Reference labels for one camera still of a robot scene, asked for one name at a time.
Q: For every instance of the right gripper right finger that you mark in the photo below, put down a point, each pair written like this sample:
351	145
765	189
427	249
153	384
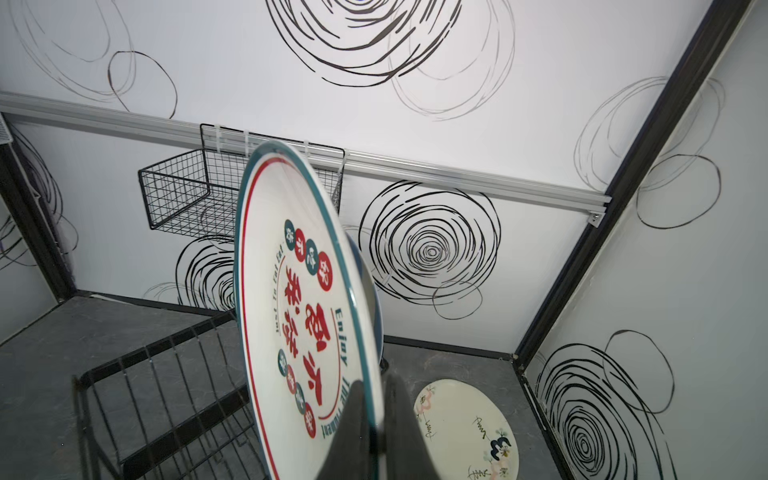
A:
405	452

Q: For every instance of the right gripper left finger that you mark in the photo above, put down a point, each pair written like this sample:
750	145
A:
350	455

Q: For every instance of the cream plate with cat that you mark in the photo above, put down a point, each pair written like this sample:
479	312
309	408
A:
466	434

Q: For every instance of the white plate red characters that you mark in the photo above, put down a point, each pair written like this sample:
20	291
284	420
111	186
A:
308	335

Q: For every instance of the black wire dish rack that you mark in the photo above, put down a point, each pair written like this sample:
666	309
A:
176	408

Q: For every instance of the black wire wall basket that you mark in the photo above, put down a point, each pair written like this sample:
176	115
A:
204	186

